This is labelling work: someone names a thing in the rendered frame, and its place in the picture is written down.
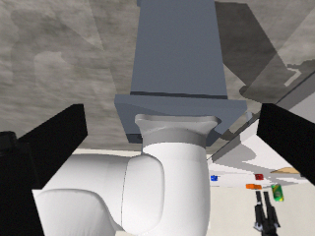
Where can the red die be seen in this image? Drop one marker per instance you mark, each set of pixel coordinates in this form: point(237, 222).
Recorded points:
point(259, 177)

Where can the tan flat mat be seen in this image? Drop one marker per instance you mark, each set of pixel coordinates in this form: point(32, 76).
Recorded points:
point(289, 170)

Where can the green soda can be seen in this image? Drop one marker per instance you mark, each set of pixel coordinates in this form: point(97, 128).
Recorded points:
point(277, 192)

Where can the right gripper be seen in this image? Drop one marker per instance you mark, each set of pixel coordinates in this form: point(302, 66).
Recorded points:
point(269, 224)

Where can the orange multimeter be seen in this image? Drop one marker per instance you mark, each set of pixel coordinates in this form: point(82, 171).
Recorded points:
point(258, 187)

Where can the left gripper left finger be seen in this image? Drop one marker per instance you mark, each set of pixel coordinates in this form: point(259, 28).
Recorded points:
point(29, 162)

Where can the blue die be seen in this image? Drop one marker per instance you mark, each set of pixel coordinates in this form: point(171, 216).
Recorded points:
point(214, 178)

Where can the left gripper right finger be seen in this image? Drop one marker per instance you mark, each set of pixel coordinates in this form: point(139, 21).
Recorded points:
point(290, 136)

